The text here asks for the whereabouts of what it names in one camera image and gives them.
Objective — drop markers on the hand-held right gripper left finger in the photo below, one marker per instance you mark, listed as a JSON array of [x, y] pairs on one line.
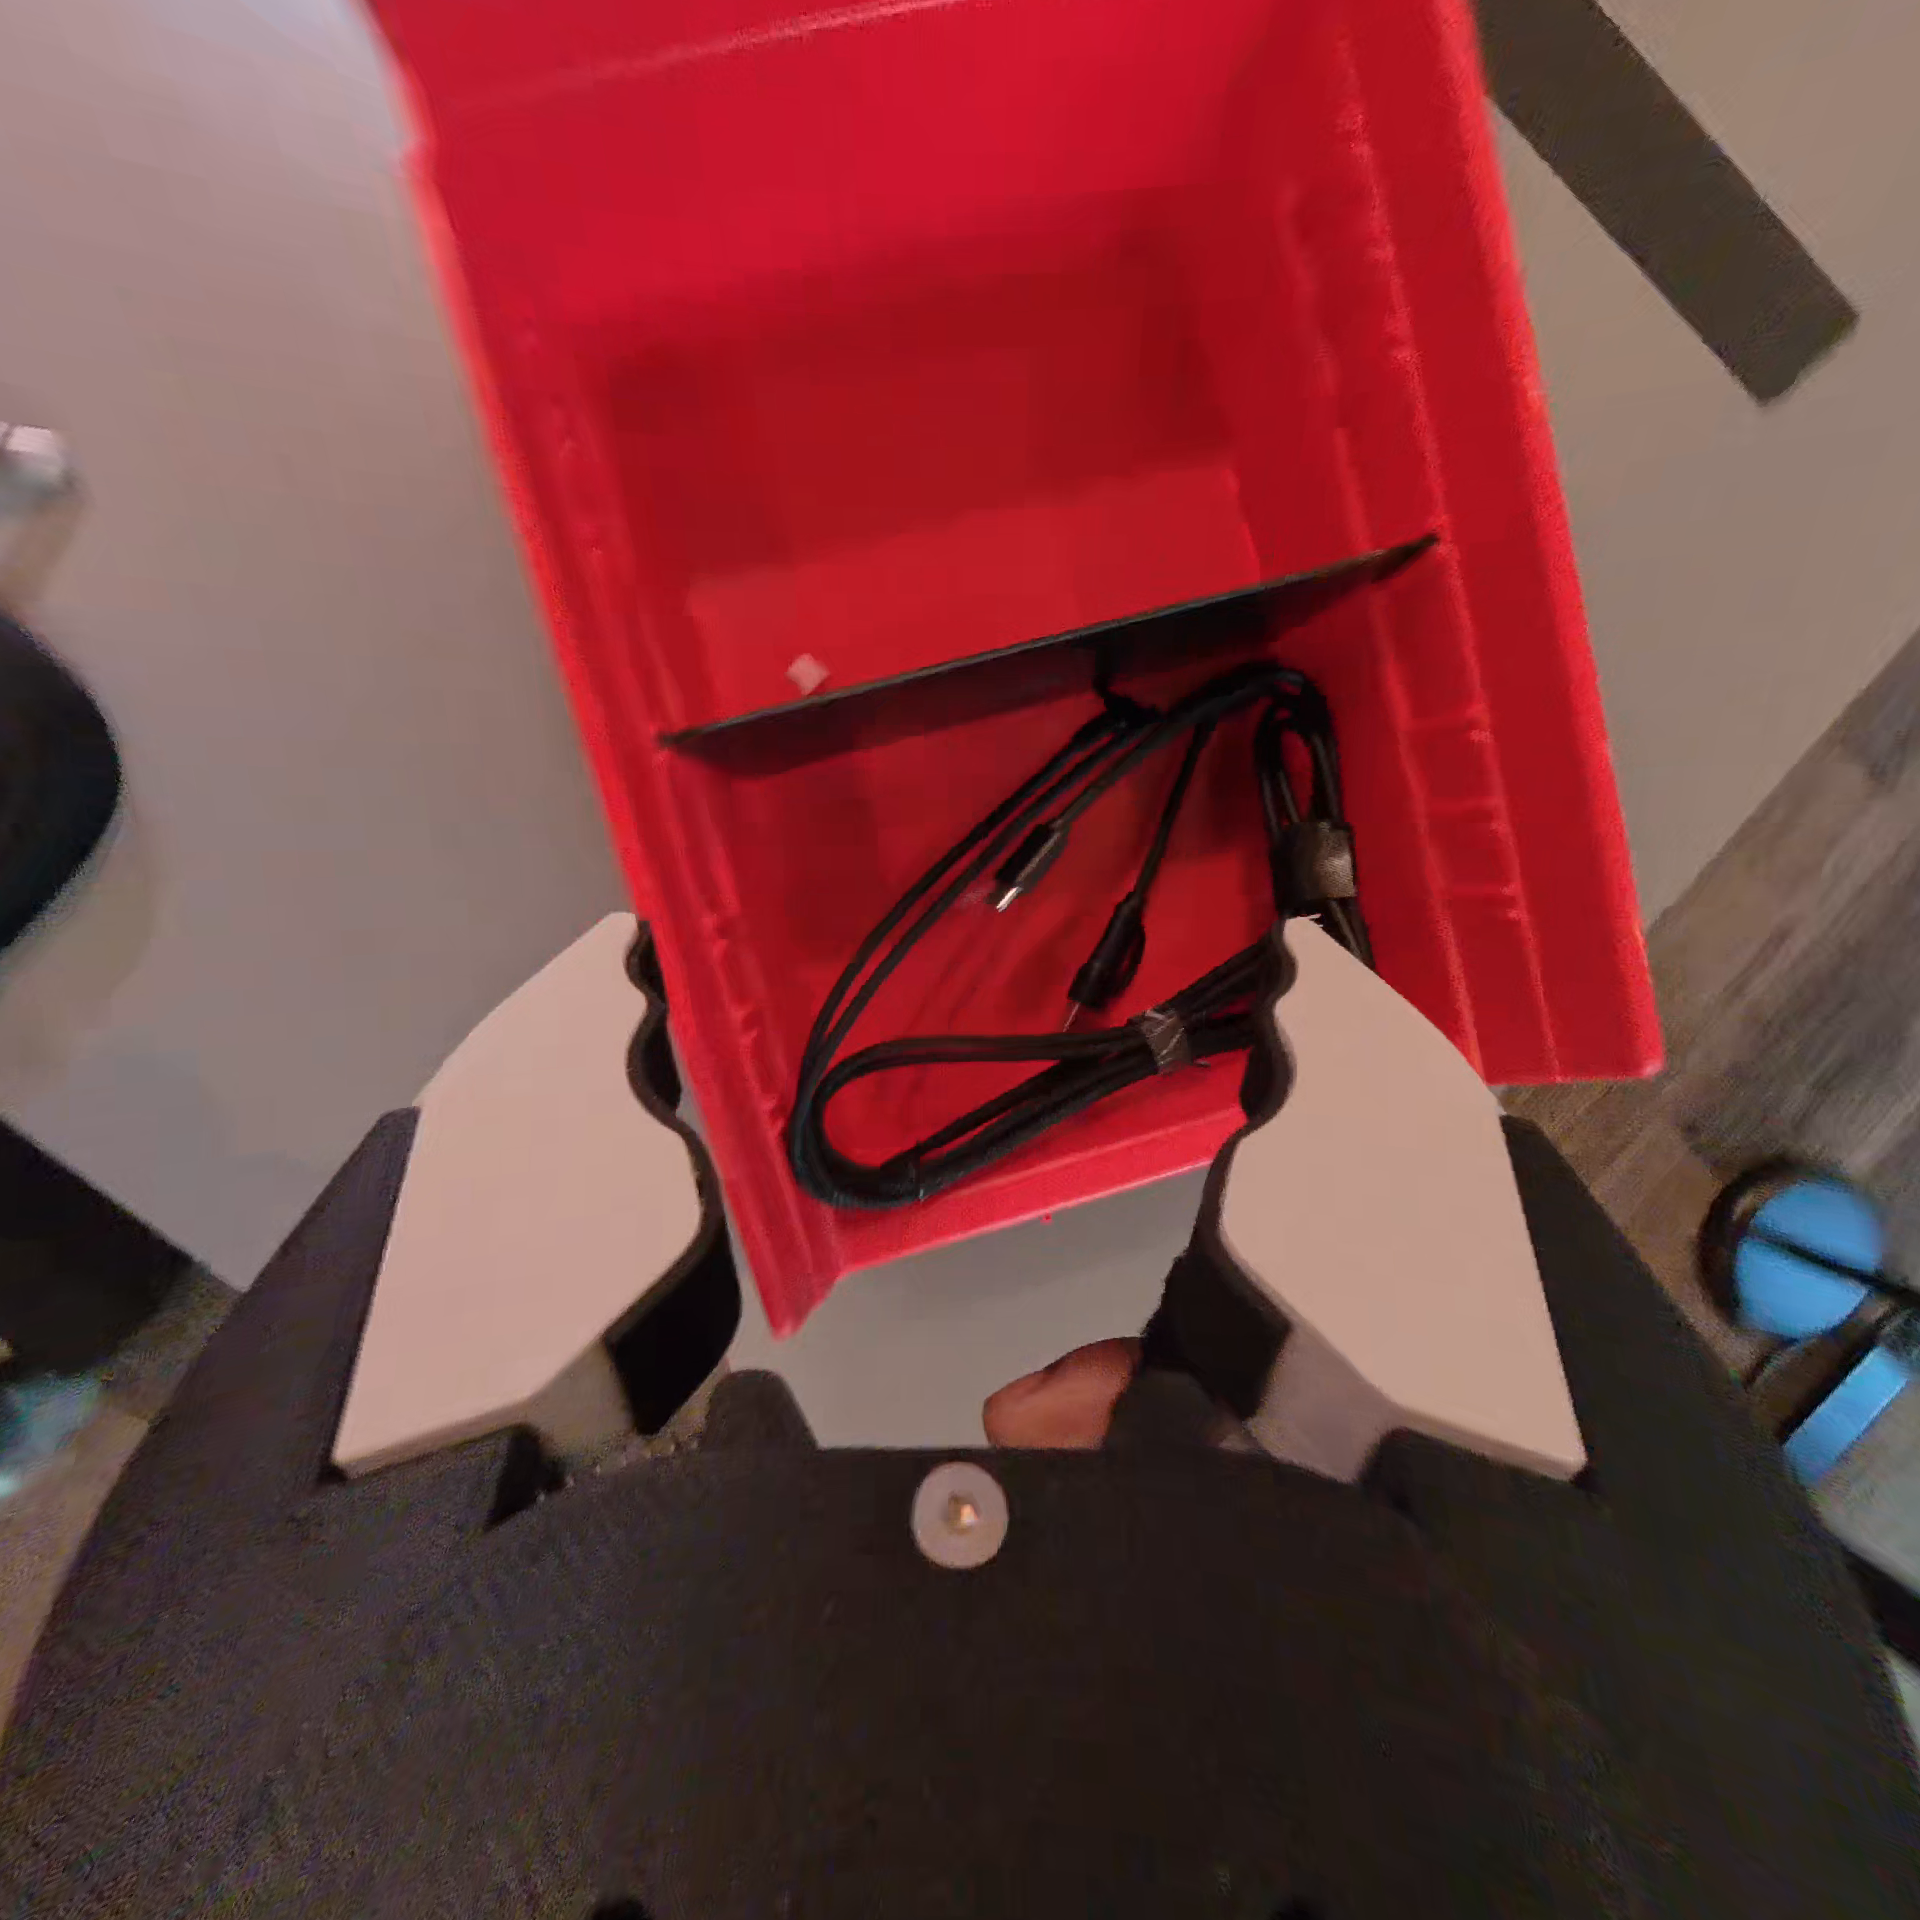
[[524, 1201]]

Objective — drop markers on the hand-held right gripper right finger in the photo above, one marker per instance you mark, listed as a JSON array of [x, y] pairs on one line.
[[1382, 1201]]

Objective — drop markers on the red plastic bin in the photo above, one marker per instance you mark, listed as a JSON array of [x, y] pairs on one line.
[[932, 375]]

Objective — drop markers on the person's right hand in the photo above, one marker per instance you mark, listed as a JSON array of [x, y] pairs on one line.
[[1051, 1403]]

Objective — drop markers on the blue black stand base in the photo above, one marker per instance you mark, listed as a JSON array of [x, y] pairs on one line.
[[1800, 1254]]

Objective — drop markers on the dark blurred object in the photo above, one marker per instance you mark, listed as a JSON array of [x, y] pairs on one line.
[[53, 781]]

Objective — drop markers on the black tape strip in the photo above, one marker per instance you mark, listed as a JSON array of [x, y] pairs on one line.
[[1643, 182]]

